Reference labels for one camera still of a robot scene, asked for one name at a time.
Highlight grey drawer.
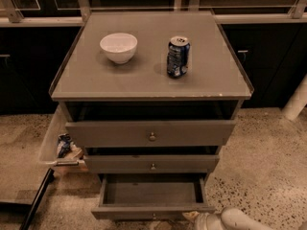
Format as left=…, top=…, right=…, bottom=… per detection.
left=84, top=147, right=220, bottom=173
left=91, top=173, right=215, bottom=220
left=66, top=120, right=235, bottom=148

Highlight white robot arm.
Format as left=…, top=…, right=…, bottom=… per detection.
left=184, top=81, right=306, bottom=230

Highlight white ceramic bowl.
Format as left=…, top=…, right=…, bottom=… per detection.
left=100, top=33, right=138, bottom=64

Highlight grey drawer cabinet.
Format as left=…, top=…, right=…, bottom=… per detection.
left=48, top=11, right=255, bottom=184

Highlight grey middle drawer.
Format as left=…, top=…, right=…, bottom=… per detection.
left=84, top=147, right=220, bottom=173

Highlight blue soda can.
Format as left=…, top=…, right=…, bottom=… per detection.
left=167, top=35, right=190, bottom=78

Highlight grey top drawer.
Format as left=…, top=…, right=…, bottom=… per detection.
left=66, top=120, right=235, bottom=148

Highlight clear plastic bin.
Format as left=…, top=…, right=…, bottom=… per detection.
left=39, top=106, right=87, bottom=174

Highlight black floor bar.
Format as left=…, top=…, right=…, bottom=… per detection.
left=19, top=169, right=55, bottom=230

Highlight blue snack bag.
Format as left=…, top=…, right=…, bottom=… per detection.
left=57, top=133, right=72, bottom=158

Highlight dark back counter cabinets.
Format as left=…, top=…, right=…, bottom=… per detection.
left=0, top=0, right=306, bottom=114

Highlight grey bottom drawer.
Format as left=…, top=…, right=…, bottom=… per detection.
left=91, top=173, right=215, bottom=220

